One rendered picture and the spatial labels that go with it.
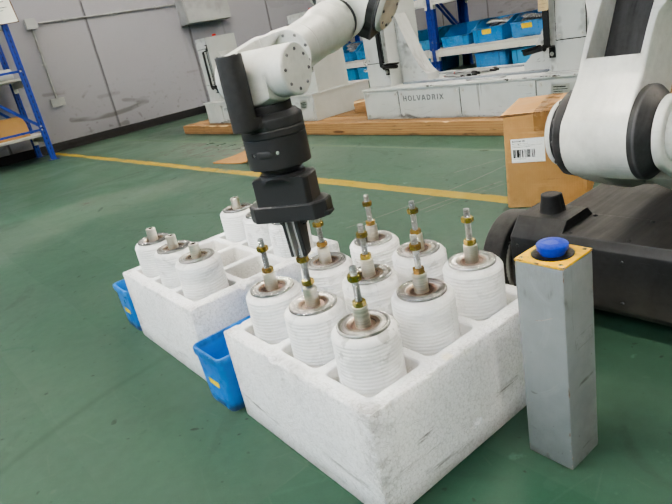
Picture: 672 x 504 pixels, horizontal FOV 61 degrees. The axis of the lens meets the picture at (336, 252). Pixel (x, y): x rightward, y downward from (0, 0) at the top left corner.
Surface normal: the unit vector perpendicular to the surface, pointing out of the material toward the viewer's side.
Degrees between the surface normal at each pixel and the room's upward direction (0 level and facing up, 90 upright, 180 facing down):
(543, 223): 45
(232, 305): 90
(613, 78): 51
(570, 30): 90
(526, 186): 89
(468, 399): 90
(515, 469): 0
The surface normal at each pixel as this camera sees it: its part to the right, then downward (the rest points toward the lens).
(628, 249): -0.66, -0.37
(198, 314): 0.62, 0.17
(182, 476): -0.19, -0.92
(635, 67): -0.74, -0.13
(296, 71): 0.82, 0.05
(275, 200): -0.30, 0.40
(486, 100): -0.74, 0.37
